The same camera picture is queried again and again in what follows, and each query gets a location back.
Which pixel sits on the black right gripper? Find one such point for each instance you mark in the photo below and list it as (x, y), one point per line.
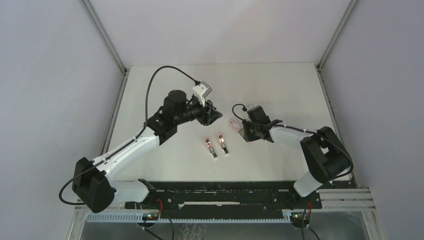
(247, 136)

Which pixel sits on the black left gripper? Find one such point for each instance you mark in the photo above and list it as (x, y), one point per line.
(208, 114)

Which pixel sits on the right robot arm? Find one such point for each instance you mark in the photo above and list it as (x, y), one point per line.
(326, 157)

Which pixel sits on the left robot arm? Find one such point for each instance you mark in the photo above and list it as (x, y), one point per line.
(95, 180)

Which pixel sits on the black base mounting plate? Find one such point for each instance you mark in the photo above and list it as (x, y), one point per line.
(208, 186)

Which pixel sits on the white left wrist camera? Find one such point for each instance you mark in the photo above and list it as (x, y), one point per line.
(201, 91)

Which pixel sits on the white slotted cable duct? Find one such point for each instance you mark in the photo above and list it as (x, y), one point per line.
(138, 217)

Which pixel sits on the aluminium front extrusion rail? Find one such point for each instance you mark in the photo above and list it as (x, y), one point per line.
(324, 199)

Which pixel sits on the aluminium right frame rail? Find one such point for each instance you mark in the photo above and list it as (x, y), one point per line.
(322, 67)

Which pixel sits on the aluminium frame rail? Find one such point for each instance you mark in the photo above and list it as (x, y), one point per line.
(322, 67)
(111, 72)

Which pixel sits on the aluminium left frame rail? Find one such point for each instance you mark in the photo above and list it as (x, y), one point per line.
(111, 72)

